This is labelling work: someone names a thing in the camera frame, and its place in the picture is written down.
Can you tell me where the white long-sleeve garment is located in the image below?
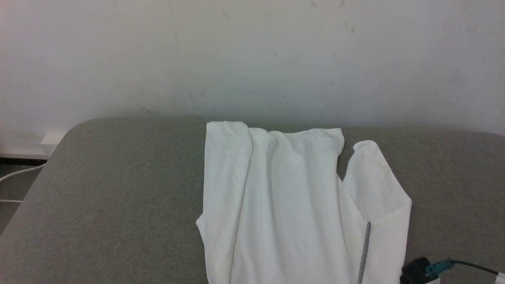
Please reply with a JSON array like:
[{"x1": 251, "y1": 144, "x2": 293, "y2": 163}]
[{"x1": 196, "y1": 121, "x2": 413, "y2": 284}]

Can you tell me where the grey fabric upholstered sofa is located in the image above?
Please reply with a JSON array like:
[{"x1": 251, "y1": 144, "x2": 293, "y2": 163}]
[{"x1": 0, "y1": 117, "x2": 505, "y2": 284}]

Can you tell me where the thin curved white floor cable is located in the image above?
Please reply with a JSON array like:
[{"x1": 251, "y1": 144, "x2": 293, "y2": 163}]
[{"x1": 0, "y1": 164, "x2": 45, "y2": 183}]

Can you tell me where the black cable teal plug right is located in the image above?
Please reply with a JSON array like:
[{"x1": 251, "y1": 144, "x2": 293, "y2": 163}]
[{"x1": 425, "y1": 259, "x2": 505, "y2": 278}]

